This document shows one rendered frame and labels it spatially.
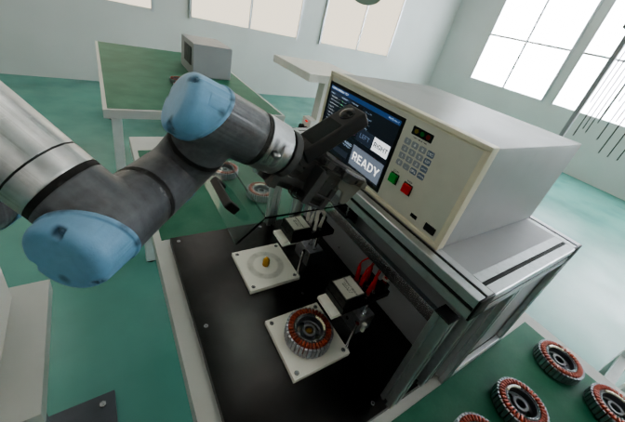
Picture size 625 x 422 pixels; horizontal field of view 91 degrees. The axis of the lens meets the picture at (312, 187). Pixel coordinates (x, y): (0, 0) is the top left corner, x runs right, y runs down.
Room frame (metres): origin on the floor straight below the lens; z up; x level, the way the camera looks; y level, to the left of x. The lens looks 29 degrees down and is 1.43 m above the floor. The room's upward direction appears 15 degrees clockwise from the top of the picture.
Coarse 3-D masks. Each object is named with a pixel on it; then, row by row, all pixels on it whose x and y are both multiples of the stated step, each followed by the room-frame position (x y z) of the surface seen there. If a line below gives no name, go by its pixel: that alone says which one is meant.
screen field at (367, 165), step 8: (352, 152) 0.67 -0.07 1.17; (360, 152) 0.66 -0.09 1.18; (352, 160) 0.67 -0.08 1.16; (360, 160) 0.65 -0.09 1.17; (368, 160) 0.63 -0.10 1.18; (376, 160) 0.62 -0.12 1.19; (360, 168) 0.64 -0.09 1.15; (368, 168) 0.62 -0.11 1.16; (376, 168) 0.61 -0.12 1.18; (368, 176) 0.62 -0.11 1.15; (376, 176) 0.60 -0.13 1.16; (376, 184) 0.60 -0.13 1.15
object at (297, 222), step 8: (296, 216) 0.73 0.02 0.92; (288, 224) 0.68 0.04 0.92; (296, 224) 0.69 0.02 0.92; (304, 224) 0.70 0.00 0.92; (312, 224) 0.74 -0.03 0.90; (328, 224) 0.76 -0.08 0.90; (280, 232) 0.68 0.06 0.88; (288, 232) 0.67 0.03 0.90; (296, 232) 0.66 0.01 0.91; (304, 232) 0.68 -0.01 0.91; (312, 232) 0.70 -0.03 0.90; (320, 232) 0.71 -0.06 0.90; (328, 232) 0.73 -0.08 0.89; (280, 240) 0.65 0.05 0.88; (288, 240) 0.66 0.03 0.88; (296, 240) 0.66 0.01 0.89; (304, 240) 0.68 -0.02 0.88; (312, 240) 0.74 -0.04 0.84
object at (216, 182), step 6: (210, 180) 0.58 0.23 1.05; (216, 180) 0.58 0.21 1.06; (216, 186) 0.56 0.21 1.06; (222, 186) 0.57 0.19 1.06; (216, 192) 0.55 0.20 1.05; (222, 192) 0.54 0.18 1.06; (222, 198) 0.53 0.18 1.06; (228, 198) 0.52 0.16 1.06; (228, 204) 0.51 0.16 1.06; (234, 204) 0.52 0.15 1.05; (228, 210) 0.51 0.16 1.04; (234, 210) 0.52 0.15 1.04
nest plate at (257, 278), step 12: (240, 252) 0.67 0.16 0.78; (252, 252) 0.68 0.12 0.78; (264, 252) 0.70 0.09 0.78; (276, 252) 0.71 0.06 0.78; (240, 264) 0.62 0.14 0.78; (252, 264) 0.64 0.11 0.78; (276, 264) 0.66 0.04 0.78; (288, 264) 0.67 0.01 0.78; (252, 276) 0.59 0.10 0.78; (264, 276) 0.60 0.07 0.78; (276, 276) 0.62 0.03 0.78; (288, 276) 0.63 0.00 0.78; (252, 288) 0.55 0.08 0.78; (264, 288) 0.57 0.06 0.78
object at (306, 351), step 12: (300, 312) 0.49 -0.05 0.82; (312, 312) 0.50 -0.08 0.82; (288, 324) 0.45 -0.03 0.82; (312, 324) 0.47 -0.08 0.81; (324, 324) 0.47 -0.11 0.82; (288, 336) 0.42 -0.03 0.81; (300, 336) 0.43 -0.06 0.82; (312, 336) 0.45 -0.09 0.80; (324, 336) 0.45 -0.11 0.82; (300, 348) 0.41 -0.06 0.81; (312, 348) 0.41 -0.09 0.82; (324, 348) 0.42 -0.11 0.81
